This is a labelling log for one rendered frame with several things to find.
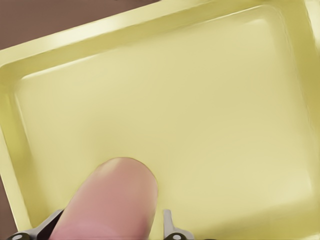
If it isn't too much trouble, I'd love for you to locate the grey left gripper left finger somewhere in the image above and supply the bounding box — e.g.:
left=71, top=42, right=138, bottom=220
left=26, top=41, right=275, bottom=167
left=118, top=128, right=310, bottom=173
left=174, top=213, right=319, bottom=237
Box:
left=6, top=209, right=65, bottom=240

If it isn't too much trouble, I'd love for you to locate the pale yellow rectangular tray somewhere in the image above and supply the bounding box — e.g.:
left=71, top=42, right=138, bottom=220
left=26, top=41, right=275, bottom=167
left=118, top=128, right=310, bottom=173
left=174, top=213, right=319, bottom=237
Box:
left=0, top=0, right=320, bottom=240

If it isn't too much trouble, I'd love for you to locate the pink rounded oblong object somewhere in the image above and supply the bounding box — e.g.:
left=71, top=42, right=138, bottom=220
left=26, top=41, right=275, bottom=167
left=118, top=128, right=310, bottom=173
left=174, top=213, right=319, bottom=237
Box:
left=49, top=156, right=160, bottom=240

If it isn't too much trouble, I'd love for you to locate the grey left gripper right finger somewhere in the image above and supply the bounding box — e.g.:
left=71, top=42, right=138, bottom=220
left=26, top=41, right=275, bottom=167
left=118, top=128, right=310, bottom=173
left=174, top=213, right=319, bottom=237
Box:
left=162, top=209, right=194, bottom=240

